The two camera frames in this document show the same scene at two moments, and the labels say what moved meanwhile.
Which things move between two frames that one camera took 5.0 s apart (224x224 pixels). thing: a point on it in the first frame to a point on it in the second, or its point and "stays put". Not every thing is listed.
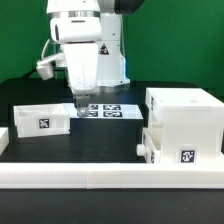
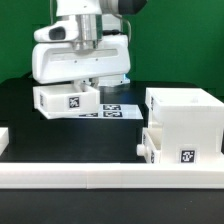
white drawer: x=39 y=120 to x=64 y=101
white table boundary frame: x=78 y=175 stays put
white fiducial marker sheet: x=106 y=111 stays put
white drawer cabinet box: x=189 y=122 stays put
